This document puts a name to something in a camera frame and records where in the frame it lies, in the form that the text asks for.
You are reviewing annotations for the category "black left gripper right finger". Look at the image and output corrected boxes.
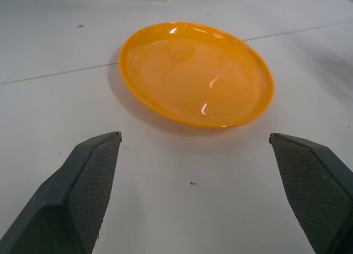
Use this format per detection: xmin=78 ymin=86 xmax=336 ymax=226
xmin=268 ymin=132 xmax=353 ymax=254

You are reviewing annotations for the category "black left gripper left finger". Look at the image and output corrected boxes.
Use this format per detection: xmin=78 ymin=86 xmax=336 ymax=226
xmin=0 ymin=131 xmax=122 ymax=254

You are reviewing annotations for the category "orange plastic plate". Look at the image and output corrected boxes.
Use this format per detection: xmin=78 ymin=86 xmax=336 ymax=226
xmin=119 ymin=21 xmax=275 ymax=129

